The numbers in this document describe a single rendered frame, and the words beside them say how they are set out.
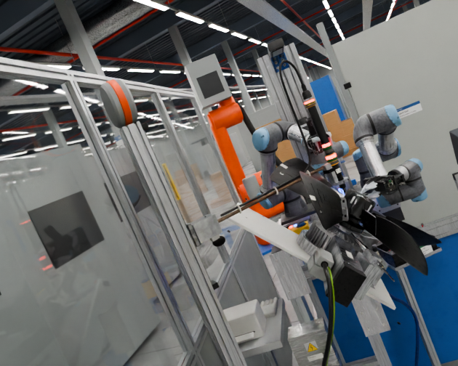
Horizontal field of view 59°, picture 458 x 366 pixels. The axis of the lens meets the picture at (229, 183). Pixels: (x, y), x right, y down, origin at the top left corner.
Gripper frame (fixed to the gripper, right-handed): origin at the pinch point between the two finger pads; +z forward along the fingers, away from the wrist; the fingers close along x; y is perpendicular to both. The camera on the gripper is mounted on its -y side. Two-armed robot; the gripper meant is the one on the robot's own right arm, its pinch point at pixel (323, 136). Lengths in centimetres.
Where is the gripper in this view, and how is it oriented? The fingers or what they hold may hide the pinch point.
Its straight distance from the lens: 169.7
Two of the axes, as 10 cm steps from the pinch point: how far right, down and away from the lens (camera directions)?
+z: 0.0, 1.0, -9.9
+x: -9.2, 3.9, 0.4
